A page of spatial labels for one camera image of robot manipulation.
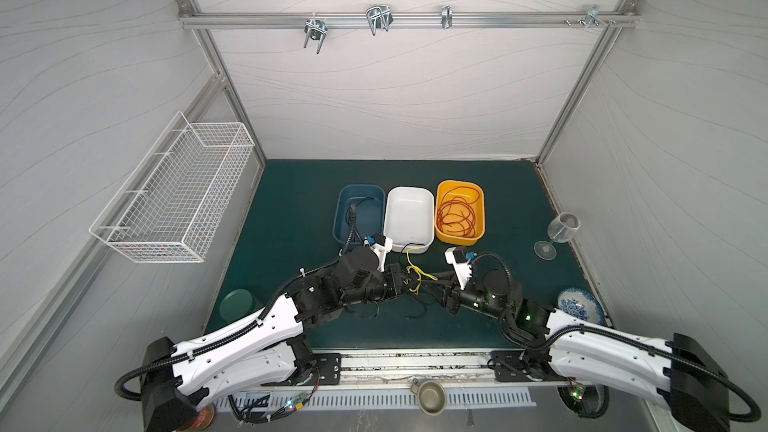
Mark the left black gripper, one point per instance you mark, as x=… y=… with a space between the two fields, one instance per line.
x=391 y=275

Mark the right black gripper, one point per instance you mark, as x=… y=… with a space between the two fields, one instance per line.
x=452 y=294

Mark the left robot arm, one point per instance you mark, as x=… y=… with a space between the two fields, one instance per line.
x=178 y=380

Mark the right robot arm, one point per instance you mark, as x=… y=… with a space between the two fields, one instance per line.
x=678 y=375

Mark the white plastic bin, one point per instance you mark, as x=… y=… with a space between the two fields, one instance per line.
x=409 y=219

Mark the blue plastic bin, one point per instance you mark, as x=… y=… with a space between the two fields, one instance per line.
x=369 y=201

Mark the yellow plastic bin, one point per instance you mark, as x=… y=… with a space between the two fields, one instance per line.
x=459 y=213

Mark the olive round cup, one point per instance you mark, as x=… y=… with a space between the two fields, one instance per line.
x=430 y=396

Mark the blue white patterned plate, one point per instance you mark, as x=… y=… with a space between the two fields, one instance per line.
x=581 y=304

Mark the clear wine glass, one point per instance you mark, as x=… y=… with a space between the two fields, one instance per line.
x=560 y=230

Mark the green round lid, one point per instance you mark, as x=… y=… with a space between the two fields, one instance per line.
x=237 y=304

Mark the sauce bottle yellow cap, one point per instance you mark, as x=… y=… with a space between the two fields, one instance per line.
x=201 y=421

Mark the metal U-bolt hook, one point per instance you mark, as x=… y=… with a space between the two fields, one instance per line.
x=379 y=17

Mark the metal clamp hook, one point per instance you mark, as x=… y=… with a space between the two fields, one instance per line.
x=315 y=30

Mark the right metal clamp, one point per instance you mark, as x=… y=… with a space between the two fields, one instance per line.
x=592 y=19

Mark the aluminium crossbar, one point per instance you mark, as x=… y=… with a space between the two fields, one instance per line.
x=401 y=20

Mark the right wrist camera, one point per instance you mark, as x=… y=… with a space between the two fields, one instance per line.
x=460 y=258

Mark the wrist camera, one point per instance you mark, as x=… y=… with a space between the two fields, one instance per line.
x=380 y=245
x=460 y=258

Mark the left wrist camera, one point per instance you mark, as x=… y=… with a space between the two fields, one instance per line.
x=380 y=245

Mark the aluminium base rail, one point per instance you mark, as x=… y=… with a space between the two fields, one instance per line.
x=381 y=380

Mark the white wire basket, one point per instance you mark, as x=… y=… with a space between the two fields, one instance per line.
x=170 y=207

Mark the small metal bracket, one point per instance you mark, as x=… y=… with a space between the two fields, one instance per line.
x=446 y=17

